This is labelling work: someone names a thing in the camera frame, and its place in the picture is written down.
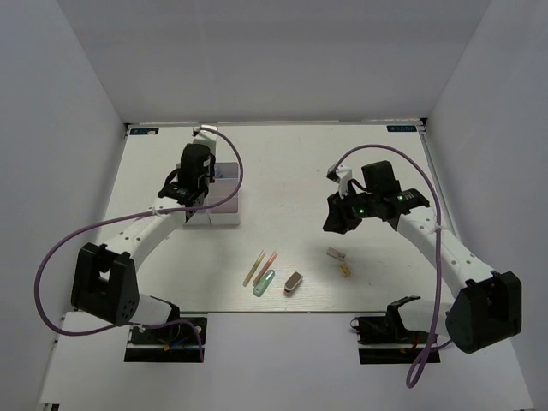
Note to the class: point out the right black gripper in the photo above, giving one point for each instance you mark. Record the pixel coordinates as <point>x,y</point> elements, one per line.
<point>339,220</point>

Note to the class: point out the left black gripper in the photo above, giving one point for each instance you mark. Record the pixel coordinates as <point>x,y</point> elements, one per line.
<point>212,168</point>

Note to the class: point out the brown white stamp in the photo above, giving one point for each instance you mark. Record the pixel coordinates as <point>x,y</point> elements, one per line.
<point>292,283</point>

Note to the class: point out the green correction tape dispenser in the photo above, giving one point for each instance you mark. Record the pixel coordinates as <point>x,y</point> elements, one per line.
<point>264,283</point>

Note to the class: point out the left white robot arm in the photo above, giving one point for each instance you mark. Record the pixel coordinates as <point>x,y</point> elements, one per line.
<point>105,280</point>

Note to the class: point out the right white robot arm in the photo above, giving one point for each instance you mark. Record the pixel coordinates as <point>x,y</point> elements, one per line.
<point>486,306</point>

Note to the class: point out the white dirty eraser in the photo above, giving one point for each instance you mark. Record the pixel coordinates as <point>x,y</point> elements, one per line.
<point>336,254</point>

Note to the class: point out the right white compartment organizer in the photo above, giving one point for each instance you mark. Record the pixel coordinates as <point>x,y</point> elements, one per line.
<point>227,214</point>

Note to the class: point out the white compartment organizer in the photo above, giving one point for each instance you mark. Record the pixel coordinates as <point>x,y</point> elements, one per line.
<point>196,218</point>
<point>227,214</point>

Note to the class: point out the small yellow eraser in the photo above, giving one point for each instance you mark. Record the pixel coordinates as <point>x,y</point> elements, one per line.
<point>345,270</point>

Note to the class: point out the left white compartment organizer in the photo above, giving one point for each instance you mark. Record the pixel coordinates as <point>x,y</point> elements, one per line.
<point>196,218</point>

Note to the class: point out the left blue table label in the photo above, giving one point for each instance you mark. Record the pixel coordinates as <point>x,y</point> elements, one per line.
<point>143,131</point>

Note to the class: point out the blue table label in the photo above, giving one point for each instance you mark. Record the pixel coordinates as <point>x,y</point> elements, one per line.
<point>401,128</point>
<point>143,131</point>

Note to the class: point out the orange highlighter pen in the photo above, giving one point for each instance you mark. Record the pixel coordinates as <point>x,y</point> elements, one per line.
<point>265,268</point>

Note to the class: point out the yellow highlighter pen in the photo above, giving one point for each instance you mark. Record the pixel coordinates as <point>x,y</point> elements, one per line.
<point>253,269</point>

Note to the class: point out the right blue table label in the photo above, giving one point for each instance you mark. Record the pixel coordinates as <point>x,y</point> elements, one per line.
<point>401,128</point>

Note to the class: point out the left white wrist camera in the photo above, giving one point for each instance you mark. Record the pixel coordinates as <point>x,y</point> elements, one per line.
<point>206,135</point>

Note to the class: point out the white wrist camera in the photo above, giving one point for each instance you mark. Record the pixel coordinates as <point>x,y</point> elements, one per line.
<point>341,175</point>
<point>206,135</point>

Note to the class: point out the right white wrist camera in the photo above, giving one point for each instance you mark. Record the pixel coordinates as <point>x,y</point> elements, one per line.
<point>341,175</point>

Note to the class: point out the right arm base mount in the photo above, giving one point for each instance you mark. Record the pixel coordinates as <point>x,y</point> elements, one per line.
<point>380,343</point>

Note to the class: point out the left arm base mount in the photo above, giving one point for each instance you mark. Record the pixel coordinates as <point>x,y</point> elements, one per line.
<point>174,344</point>

